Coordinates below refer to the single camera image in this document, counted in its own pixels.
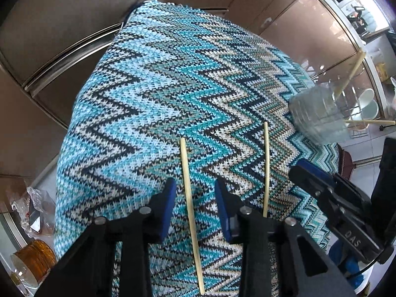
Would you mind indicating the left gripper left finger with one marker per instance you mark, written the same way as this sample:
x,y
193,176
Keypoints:
x,y
86,269

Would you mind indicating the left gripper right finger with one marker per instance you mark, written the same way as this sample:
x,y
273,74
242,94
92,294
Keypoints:
x,y
303,268

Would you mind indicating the bamboo chopstick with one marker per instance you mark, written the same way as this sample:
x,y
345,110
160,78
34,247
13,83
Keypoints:
x,y
267,170
368,121
191,214
360,57

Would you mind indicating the amber glass jar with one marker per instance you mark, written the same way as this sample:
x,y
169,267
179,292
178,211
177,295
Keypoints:
x,y
33,262

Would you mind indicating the red dustpan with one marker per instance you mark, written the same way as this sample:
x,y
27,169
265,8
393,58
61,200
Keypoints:
x,y
345,163

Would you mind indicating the yellow detergent bottle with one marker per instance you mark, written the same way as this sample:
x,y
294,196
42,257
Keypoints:
x,y
382,71

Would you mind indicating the zigzag knitted table cloth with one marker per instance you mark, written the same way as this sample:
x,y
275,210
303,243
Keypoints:
x,y
174,71

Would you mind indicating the clear wire utensil holder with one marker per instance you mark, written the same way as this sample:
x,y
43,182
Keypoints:
x,y
320,118

